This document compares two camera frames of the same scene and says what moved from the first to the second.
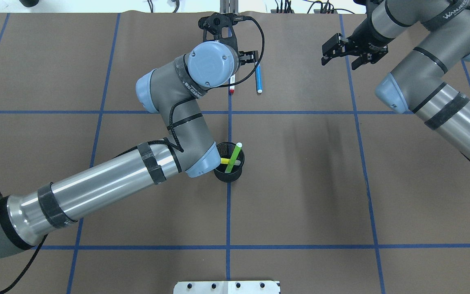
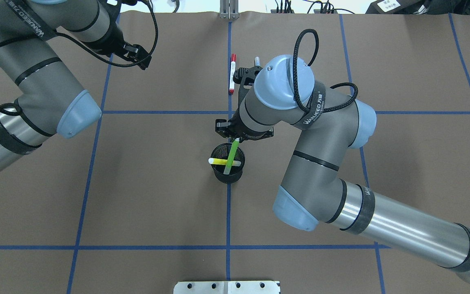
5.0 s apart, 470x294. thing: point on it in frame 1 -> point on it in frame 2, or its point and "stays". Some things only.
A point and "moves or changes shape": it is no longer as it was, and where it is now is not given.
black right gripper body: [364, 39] -> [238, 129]
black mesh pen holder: [226, 149] stays
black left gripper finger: [248, 57] -> [135, 53]
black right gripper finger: [334, 47] -> [222, 126]
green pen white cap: [233, 158] moves or changes shape
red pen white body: [232, 80] stays
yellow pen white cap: [227, 161] stays
